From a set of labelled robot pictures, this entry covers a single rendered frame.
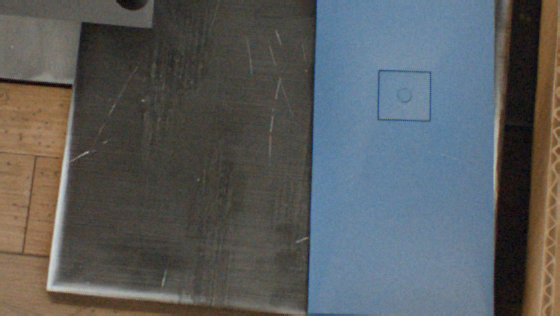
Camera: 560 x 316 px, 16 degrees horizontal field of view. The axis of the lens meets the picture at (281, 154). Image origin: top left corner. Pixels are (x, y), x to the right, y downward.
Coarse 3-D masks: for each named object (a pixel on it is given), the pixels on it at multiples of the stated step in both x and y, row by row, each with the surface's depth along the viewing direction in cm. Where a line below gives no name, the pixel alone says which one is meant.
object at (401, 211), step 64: (320, 0) 81; (384, 0) 81; (448, 0) 81; (320, 64) 80; (384, 64) 80; (448, 64) 80; (320, 128) 79; (384, 128) 79; (448, 128) 79; (320, 192) 78; (384, 192) 78; (448, 192) 78; (320, 256) 78; (384, 256) 78; (448, 256) 78
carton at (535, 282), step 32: (544, 0) 81; (544, 32) 80; (544, 64) 79; (544, 96) 78; (544, 128) 77; (544, 160) 76; (544, 192) 75; (544, 224) 73; (544, 256) 73; (544, 288) 73
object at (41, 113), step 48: (0, 96) 82; (48, 96) 82; (0, 144) 81; (48, 144) 81; (528, 144) 81; (0, 192) 81; (48, 192) 81; (0, 240) 80; (48, 240) 80; (0, 288) 80
